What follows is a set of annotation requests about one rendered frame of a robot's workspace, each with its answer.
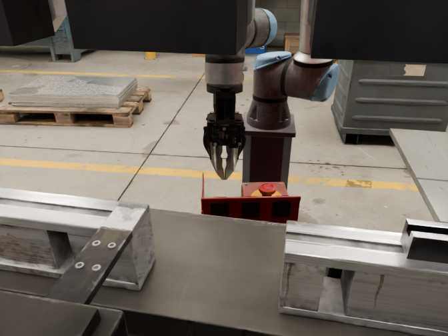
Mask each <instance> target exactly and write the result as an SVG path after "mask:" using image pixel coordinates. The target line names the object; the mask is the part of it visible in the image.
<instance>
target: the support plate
mask: <svg viewBox="0 0 448 336"><path fill-rule="evenodd" d="M389 134H390V136H391V138H392V140H393V142H394V144H395V146H396V148H397V150H398V152H399V154H400V156H401V158H402V160H403V162H404V164H405V165H406V167H407V169H408V171H409V173H410V175H411V177H412V179H413V181H414V183H415V184H416V186H417V188H418V190H419V192H420V194H421V196H422V198H423V200H424V202H425V204H426V206H427V208H428V210H429V212H430V214H431V216H432V218H433V220H434V222H439V223H448V182H446V181H432V180H424V179H417V177H419V178H427V179H442V180H448V132H438V131H420V130H410V129H390V130H389Z"/></svg>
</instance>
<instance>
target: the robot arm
mask: <svg viewBox="0 0 448 336"><path fill-rule="evenodd" d="M308 6H309V0H301V21H300V36H299V50H298V52H296V54H294V56H293V59H292V55H291V53H290V52H288V51H277V52H270V53H263V54H260V55H258V56H256V58H255V60H254V68H253V100H252V102H251V105H250V108H249V110H248V113H247V124H248V125H250V126H252V127H254V128H257V129H263V130H278V129H284V128H286V127H288V126H290V124H291V114H290V110H289V106H288V102H287V98H288V97H294V98H299V99H305V100H310V101H318V102H325V101H326V100H328V99H329V98H330V96H331V95H332V93H333V91H334V89H335V86H336V84H337V81H338V78H339V72H340V66H339V65H338V64H336V63H333V62H334V59H312V58H311V55H310V45H309V42H310V36H311V28H310V26H309V25H308V22H307V14H308ZM276 33H277V21H276V19H275V17H274V15H273V14H272V13H271V12H270V11H268V10H265V9H262V8H255V18H254V19H253V21H252V22H251V23H250V24H249V25H248V26H247V42H246V43H245V44H244V46H243V47H242V48H241V49H240V51H239V52H238V54H236V55H206V54H205V82H206V83H207V92H208V93H213V109H214V111H210V113H208V114H207V117H206V120H207V126H204V127H203V130H204V134H203V144H204V147H205V149H206V151H207V153H208V155H209V157H210V161H211V163H212V165H213V168H214V170H215V172H216V173H217V174H218V176H219V177H220V178H221V179H222V180H224V168H223V166H222V164H223V160H222V158H221V154H222V152H223V146H226V152H227V158H226V167H225V180H227V179H228V178H229V177H230V175H231V174H232V172H234V170H235V166H236V164H237V162H238V160H239V155H240V154H241V152H242V150H243V148H244V146H245V142H246V137H245V126H244V121H243V117H242V114H241V113H239V112H238V111H235V104H236V94H237V93H241V92H242V91H243V84H242V82H244V73H243V71H247V66H244V61H245V49H250V48H260V47H262V46H264V45H267V44H269V43H270V42H272V40H273V39H274V38H275V36H276Z"/></svg>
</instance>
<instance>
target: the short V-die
mask: <svg viewBox="0 0 448 336"><path fill-rule="evenodd" d="M400 242H401V245H402V248H403V251H404V253H405V256H406V259H414V260H420V261H430V262H436V263H446V264H448V223H439V222H432V221H420V220H414V219H406V221H405V225H404V228H403V232H402V234H401V238H400Z"/></svg>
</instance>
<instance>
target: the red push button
mask: <svg viewBox="0 0 448 336"><path fill-rule="evenodd" d="M259 192H260V193H261V194H262V197H266V196H272V194H274V193H275V192H276V187H275V186H274V185H272V184H269V183H264V184H262V185H260V186H259Z"/></svg>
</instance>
